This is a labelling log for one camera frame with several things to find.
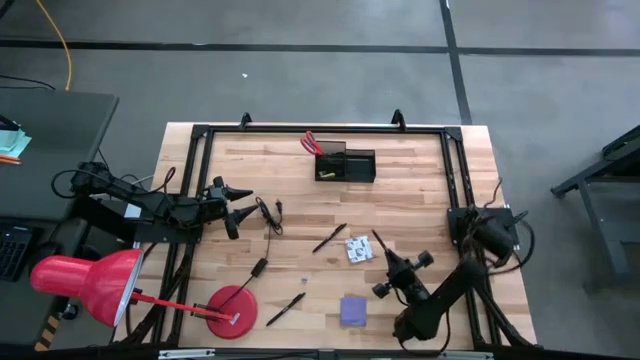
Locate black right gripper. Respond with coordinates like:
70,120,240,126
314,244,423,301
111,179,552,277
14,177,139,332
372,248,434,304

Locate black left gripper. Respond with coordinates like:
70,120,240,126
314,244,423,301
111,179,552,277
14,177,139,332
202,175,260,241

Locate white black patterned packet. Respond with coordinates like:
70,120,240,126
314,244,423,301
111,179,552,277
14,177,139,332
344,235,375,265

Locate purple sticky note pad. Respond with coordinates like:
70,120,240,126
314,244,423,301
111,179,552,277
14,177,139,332
339,296,369,329

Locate red grey scissors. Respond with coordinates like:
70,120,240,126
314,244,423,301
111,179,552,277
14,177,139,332
299,130,325,157

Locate black mesh desk organizer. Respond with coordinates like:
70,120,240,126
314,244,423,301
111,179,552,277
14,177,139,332
314,140,377,184

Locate red desk lamp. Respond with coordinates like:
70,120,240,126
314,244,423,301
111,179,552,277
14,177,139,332
29,248,259,341

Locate dark grey desk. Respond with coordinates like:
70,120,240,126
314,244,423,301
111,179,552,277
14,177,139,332
0,88,120,224

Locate black computer mouse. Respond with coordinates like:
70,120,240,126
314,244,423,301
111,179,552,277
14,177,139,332
29,241,61,261

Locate black metal stand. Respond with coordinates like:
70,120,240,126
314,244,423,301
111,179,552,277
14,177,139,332
549,124,640,294

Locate black keyboard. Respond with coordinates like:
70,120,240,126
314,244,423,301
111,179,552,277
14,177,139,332
0,224,34,283

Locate yellow black striped tape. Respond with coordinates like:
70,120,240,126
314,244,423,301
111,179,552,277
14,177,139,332
33,314,61,352

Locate light blue paper stack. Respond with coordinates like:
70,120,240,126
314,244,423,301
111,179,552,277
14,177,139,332
0,127,33,159

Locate black lamp power cord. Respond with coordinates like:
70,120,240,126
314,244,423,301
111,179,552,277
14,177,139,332
217,196,285,312

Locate black metal table frame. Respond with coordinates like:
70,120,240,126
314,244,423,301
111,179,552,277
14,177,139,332
113,108,540,351

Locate silver metal bracket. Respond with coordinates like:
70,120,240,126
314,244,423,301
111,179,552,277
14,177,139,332
158,348,216,360
438,350,495,360

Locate yellow floor cable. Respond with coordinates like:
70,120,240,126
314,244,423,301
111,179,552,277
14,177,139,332
33,0,74,92

